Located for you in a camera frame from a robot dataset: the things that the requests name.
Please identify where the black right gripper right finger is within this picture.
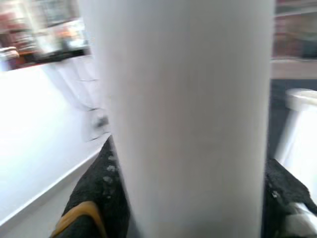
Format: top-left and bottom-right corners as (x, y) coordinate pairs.
(261, 158), (317, 238)

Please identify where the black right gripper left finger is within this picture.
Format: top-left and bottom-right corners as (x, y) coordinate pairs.
(52, 135), (136, 238)

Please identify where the white plastic table leg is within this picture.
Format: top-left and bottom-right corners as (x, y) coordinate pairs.
(78, 0), (275, 238)

